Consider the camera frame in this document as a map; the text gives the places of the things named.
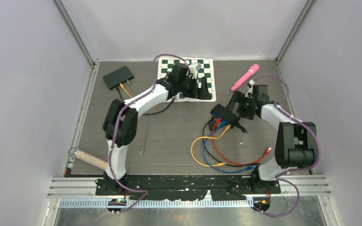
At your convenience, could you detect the yellow cable at flat switch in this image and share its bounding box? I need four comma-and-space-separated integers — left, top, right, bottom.
119, 83, 133, 98

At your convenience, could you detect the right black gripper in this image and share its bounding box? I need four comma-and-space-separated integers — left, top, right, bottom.
225, 90, 257, 121

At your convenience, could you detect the black cable at flat switch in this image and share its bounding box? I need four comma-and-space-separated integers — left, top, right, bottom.
115, 87, 176, 116

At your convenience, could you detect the black power adapter with cord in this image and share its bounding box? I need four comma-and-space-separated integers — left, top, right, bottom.
208, 120, 247, 133

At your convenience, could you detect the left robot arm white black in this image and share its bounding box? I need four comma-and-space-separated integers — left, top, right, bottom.
103, 63, 202, 195

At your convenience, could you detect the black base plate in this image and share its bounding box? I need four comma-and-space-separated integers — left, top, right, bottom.
95, 174, 281, 201

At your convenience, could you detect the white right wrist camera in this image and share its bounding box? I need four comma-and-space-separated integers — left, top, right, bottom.
245, 80, 255, 97

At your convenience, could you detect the flat black network switch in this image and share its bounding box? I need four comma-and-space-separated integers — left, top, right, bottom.
103, 66, 134, 90

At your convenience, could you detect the pink cylindrical device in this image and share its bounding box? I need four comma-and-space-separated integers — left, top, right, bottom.
230, 64, 260, 91

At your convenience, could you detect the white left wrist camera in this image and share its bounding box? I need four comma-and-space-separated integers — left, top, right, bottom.
188, 63, 202, 79

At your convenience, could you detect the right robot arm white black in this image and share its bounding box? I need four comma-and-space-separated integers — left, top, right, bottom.
226, 85, 319, 193

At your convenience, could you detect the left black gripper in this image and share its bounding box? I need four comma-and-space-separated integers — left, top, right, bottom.
178, 76, 211, 100

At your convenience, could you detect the glitter filled clear tube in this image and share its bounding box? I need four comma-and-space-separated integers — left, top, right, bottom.
69, 147, 108, 170

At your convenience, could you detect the green white chessboard mat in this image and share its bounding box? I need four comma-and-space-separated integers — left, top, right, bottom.
157, 56, 217, 102

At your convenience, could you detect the black ethernet cable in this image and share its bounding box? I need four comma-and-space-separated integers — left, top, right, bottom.
202, 118, 260, 168

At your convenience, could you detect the yellow ethernet cable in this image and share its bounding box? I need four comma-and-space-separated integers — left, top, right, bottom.
190, 125, 231, 168

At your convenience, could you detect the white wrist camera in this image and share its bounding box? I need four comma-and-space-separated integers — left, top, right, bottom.
245, 80, 255, 97
188, 63, 202, 79

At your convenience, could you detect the blue ethernet cable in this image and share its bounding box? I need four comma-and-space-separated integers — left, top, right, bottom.
202, 121, 255, 174

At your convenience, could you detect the red ethernet cable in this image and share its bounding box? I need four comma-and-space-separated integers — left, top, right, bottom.
212, 119, 272, 166

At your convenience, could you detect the ribbed black network switch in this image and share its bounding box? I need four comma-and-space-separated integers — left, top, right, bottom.
211, 104, 240, 128

